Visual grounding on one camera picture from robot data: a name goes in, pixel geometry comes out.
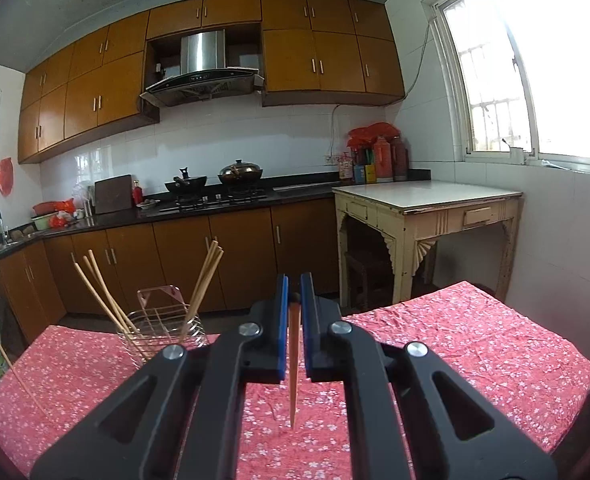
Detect wooden wall cabinet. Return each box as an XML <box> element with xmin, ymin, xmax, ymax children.
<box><xmin>261</xmin><ymin>0</ymin><xmax>406</xmax><ymax>108</ymax></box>
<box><xmin>17</xmin><ymin>10</ymin><xmax>161</xmax><ymax>165</ymax></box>
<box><xmin>146</xmin><ymin>0</ymin><xmax>263</xmax><ymax>41</ymax></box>

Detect wooden base cabinets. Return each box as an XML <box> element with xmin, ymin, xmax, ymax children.
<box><xmin>0</xmin><ymin>195</ymin><xmax>344</xmax><ymax>347</ymax></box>

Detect black wok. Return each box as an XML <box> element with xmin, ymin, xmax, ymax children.
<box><xmin>164</xmin><ymin>165</ymin><xmax>209</xmax><ymax>197</ymax></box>

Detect red paper wall decoration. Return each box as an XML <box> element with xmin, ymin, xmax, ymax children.
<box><xmin>0</xmin><ymin>157</ymin><xmax>15</xmax><ymax>195</ymax></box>

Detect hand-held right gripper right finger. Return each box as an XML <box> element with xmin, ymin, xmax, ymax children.
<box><xmin>300</xmin><ymin>272</ymin><xmax>558</xmax><ymax>480</ymax></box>

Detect wok with metal lid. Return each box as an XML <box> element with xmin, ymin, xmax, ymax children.
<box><xmin>217</xmin><ymin>158</ymin><xmax>265</xmax><ymax>187</ymax></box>

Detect steel range hood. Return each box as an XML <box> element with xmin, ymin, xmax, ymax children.
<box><xmin>140</xmin><ymin>30</ymin><xmax>266</xmax><ymax>108</ymax></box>

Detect dark cutting board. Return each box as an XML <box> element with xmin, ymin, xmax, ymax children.
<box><xmin>94</xmin><ymin>174</ymin><xmax>135</xmax><ymax>215</ymax></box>

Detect cream wooden side table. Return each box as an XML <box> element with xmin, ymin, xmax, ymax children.
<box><xmin>331</xmin><ymin>180</ymin><xmax>525</xmax><ymax>307</ymax></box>

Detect dark wooden stool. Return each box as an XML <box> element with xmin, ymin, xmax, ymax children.
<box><xmin>345</xmin><ymin>249</ymin><xmax>394</xmax><ymax>312</ymax></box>

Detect long thin wooden stick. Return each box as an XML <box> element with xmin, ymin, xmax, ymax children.
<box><xmin>0</xmin><ymin>292</ymin><xmax>52</xmax><ymax>425</ymax></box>

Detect gas stove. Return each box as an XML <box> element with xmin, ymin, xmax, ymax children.
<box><xmin>157</xmin><ymin>189</ymin><xmax>271</xmax><ymax>212</ymax></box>

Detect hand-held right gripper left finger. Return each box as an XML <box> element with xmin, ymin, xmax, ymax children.
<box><xmin>30</xmin><ymin>274</ymin><xmax>291</xmax><ymax>480</ymax></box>

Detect metal wire chopstick holder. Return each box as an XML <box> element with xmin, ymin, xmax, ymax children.
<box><xmin>119</xmin><ymin>285</ymin><xmax>210</xmax><ymax>362</ymax></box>

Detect red bag on bowl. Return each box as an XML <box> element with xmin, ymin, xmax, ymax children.
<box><xmin>31</xmin><ymin>199</ymin><xmax>76</xmax><ymax>232</ymax></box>

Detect large bright window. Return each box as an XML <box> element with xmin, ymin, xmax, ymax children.
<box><xmin>421</xmin><ymin>0</ymin><xmax>590</xmax><ymax>177</ymax></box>

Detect black kitchen countertop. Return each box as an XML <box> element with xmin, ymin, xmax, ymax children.
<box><xmin>0</xmin><ymin>179</ymin><xmax>343</xmax><ymax>262</ymax></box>

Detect red thermos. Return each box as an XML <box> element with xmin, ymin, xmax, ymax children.
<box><xmin>373</xmin><ymin>135</ymin><xmax>395</xmax><ymax>184</ymax></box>

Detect red plastic bag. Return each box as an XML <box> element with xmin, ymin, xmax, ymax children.
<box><xmin>348</xmin><ymin>122</ymin><xmax>394</xmax><ymax>152</ymax></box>

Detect pink floral tablecloth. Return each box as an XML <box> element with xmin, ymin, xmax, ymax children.
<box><xmin>0</xmin><ymin>280</ymin><xmax>590</xmax><ymax>480</ymax></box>

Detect brown thermos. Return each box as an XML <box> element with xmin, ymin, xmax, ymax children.
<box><xmin>391</xmin><ymin>135</ymin><xmax>410</xmax><ymax>183</ymax></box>

